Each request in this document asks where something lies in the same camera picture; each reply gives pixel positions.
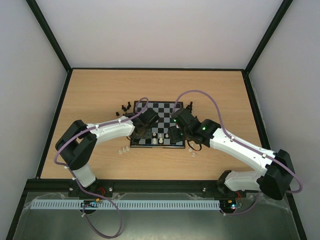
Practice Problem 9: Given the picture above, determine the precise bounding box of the black aluminium frame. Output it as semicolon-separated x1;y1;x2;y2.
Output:
6;0;293;240

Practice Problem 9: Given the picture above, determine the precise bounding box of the grey slotted cable duct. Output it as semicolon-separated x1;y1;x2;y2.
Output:
30;199;221;211

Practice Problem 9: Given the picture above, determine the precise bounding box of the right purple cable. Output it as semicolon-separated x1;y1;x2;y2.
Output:
172;89;305;216

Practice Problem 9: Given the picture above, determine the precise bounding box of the black white chess board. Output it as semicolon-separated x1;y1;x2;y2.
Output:
130;101;186;149

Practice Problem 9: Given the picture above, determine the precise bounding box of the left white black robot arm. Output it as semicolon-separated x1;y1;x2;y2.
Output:
55;108;159;188

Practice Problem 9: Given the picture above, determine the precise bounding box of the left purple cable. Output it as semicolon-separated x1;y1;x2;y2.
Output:
54;97;150;198

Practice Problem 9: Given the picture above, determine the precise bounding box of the purple cable loop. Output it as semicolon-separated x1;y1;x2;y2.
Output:
81;189;124;238

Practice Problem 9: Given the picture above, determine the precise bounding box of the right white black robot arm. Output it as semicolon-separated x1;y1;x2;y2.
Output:
168;108;293;201

